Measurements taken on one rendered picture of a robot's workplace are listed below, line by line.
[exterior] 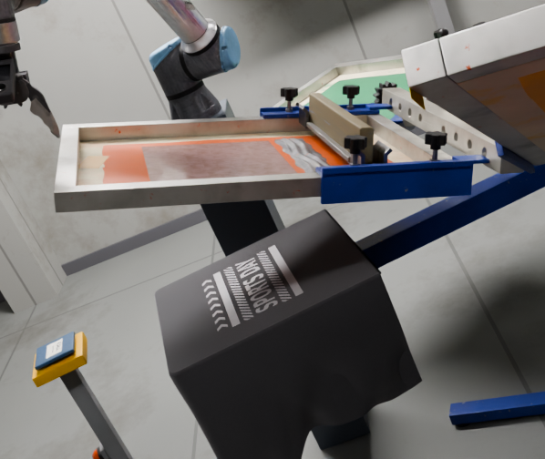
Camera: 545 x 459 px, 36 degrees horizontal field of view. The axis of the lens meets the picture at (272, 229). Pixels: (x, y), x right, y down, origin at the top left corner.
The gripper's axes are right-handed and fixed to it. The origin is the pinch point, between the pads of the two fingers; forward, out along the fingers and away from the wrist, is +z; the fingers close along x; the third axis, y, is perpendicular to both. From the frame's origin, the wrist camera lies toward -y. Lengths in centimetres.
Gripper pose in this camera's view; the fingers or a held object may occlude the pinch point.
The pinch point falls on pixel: (22, 145)
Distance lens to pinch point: 178.9
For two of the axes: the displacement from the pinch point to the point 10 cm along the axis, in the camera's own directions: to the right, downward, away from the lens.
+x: -9.7, 1.7, -1.6
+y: -2.0, -3.2, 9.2
